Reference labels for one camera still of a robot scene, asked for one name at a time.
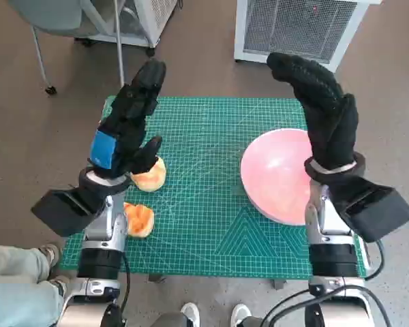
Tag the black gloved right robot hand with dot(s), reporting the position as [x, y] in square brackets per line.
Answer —
[330, 129]

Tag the white shoe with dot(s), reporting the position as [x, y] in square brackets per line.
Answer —
[240, 312]
[191, 311]

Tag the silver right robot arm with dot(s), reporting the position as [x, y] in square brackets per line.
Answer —
[330, 252]

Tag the black table leg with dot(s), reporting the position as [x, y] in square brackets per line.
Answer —
[156, 278]
[278, 284]

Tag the rectangular striped toy bread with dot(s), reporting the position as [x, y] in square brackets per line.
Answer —
[139, 221]

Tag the large white mesh appliance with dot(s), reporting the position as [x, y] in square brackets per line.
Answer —
[293, 27]

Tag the green cutting mat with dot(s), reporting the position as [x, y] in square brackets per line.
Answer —
[197, 204]

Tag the person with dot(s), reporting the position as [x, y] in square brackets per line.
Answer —
[13, 299]

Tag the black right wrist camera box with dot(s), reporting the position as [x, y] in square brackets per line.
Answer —
[378, 207]

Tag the pink bowl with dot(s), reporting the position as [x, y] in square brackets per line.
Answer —
[276, 170]

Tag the grey chair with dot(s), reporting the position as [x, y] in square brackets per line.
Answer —
[54, 13]

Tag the round toy bread bun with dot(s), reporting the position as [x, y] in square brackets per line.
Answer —
[150, 180]

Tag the silver metal pole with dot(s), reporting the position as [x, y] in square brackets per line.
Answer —
[119, 44]

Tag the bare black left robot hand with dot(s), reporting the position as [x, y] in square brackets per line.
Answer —
[122, 136]

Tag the white mesh cabinet on casters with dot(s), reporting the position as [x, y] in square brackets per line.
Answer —
[156, 13]

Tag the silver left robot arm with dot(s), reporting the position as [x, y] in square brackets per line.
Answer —
[102, 221]

